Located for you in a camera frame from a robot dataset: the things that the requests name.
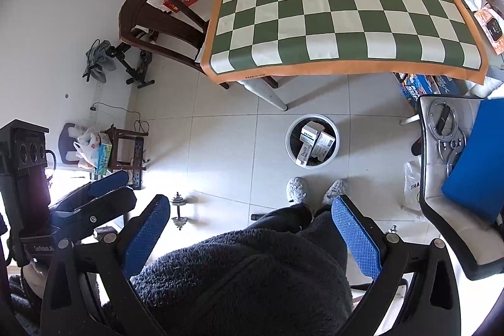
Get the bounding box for grey cloth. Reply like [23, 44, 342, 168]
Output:
[83, 40, 117, 83]

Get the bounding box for white office chair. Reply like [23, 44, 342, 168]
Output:
[417, 94, 504, 282]

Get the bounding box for green white checkered tablecloth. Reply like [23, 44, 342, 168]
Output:
[200, 0, 490, 85]

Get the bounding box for white pink toothpaste box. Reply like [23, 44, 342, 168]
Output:
[295, 142, 316, 167]

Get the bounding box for blue seat cushion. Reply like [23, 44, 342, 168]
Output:
[441, 98, 504, 224]

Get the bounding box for grey fuzzy slipper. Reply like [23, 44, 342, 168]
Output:
[285, 176, 310, 207]
[321, 179, 349, 207]

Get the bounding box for teal tissue box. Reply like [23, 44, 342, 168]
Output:
[94, 143, 115, 175]

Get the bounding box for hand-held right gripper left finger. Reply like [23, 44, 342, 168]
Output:
[39, 194, 172, 336]

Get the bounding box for white printed plastic bag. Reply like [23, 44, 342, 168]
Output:
[404, 161, 424, 213]

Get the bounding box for small chrome dumbbell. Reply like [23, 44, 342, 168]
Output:
[171, 192, 187, 230]

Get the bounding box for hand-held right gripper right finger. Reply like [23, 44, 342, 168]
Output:
[331, 194, 461, 336]

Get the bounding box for green white medicine box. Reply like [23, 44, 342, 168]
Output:
[311, 131, 336, 161]

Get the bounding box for white bag with red print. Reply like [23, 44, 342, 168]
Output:
[74, 127, 102, 168]

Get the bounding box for small white medicine box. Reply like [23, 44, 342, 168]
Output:
[300, 121, 325, 147]

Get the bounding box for dark brown wooden chair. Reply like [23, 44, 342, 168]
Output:
[118, 0, 211, 90]

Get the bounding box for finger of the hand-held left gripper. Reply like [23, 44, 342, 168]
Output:
[53, 186, 138, 242]
[51, 171, 130, 211]

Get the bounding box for black exercise bike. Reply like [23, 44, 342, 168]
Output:
[84, 41, 156, 89]

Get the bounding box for blue printed carton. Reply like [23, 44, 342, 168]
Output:
[396, 73, 461, 112]

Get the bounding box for small brown wooden stool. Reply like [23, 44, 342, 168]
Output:
[100, 125, 149, 172]

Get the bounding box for black perforated board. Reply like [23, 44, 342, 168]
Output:
[132, 137, 146, 189]

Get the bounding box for orange printed packet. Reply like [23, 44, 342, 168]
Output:
[474, 5, 504, 53]

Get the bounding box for black power cable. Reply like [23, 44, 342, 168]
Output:
[90, 102, 150, 136]

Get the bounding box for round white trash bin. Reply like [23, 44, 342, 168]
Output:
[285, 115, 340, 170]

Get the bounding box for large chrome ring plate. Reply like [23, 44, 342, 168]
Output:
[427, 99, 461, 142]

